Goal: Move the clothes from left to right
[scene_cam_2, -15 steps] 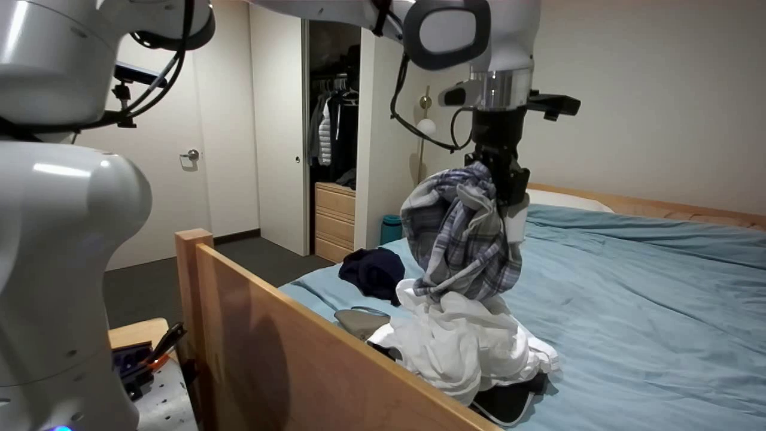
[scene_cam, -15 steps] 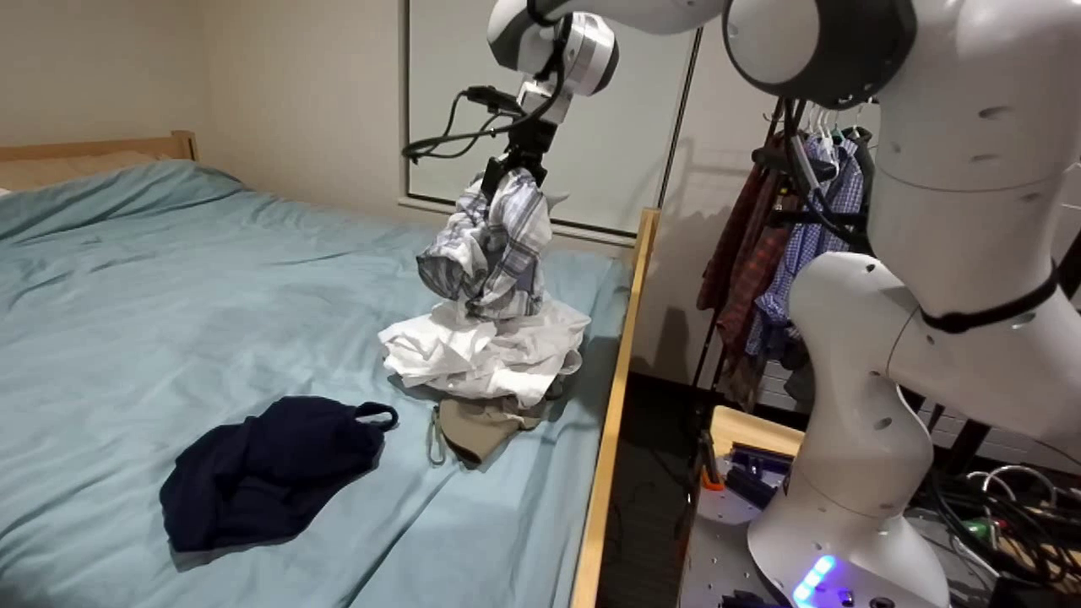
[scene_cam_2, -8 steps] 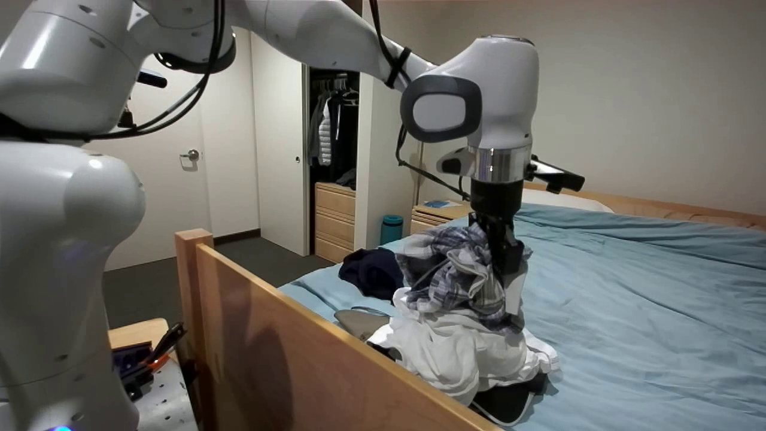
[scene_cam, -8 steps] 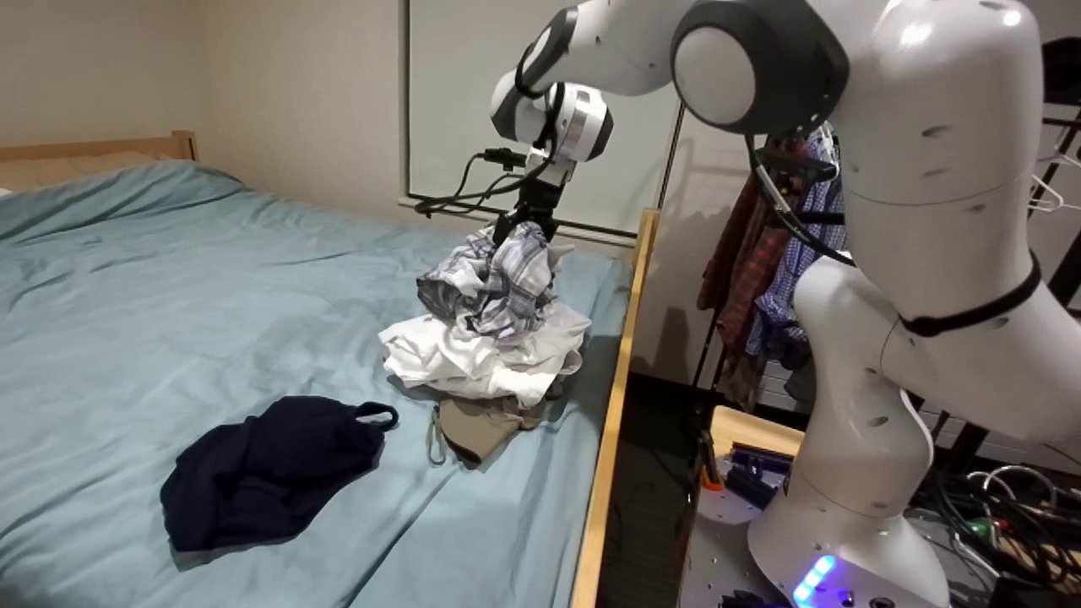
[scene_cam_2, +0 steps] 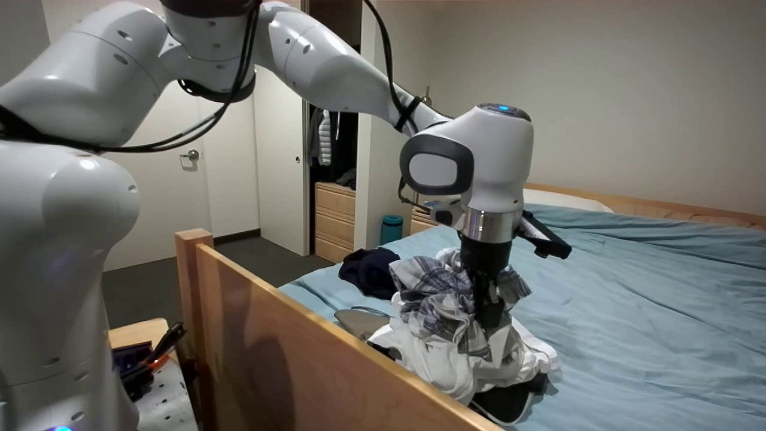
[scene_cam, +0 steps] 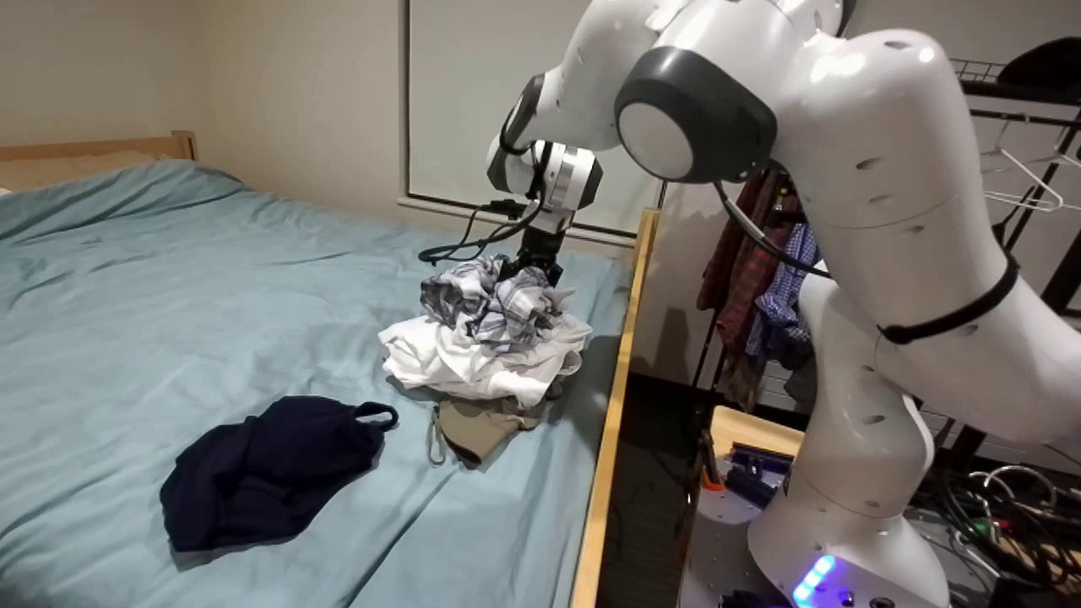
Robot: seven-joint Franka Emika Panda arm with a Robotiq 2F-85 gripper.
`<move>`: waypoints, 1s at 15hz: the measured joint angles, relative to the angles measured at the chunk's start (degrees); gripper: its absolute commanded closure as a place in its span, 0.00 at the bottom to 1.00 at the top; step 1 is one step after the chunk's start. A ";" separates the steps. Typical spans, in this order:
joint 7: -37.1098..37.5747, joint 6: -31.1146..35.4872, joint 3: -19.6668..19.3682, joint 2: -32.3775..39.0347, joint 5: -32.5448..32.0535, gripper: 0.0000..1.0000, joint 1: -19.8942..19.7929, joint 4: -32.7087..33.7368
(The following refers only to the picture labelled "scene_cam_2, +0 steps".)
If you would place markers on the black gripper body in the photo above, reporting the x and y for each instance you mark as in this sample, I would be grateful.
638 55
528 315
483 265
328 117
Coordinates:
487 277

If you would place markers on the plaid checked shirt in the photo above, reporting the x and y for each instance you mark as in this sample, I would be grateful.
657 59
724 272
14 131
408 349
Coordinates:
434 289

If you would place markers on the white shirt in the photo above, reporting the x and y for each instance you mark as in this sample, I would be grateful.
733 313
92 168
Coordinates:
434 362

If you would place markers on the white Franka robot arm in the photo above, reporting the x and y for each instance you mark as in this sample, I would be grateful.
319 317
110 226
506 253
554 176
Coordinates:
62 241

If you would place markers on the teal cylindrical bin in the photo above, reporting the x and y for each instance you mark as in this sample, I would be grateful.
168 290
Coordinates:
391 229

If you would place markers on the white pillow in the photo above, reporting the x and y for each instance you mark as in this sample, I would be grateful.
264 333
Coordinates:
566 199

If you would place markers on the navy blue garment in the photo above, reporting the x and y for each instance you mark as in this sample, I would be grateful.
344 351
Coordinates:
370 272

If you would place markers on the black garment with white trim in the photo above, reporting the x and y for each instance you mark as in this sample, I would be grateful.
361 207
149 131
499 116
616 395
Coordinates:
511 402

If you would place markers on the olive khaki garment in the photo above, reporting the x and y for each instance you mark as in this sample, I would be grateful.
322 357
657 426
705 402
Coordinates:
359 322

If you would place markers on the wooden drawer unit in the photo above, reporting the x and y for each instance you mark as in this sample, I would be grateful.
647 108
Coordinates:
332 219

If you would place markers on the bed with blue sheet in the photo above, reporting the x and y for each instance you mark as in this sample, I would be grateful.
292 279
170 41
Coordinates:
654 320

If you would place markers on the white room door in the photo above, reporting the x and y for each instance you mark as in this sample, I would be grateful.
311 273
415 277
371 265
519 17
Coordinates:
230 159

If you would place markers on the black tools pile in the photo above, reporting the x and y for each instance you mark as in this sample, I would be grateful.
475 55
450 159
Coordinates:
147 359

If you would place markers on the small wooden box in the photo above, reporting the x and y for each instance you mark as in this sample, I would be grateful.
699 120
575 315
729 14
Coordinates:
140 331

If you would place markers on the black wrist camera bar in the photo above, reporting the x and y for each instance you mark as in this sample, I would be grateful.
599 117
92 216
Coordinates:
547 235

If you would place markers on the wooden bed frame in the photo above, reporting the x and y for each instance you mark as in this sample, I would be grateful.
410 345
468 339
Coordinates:
264 344

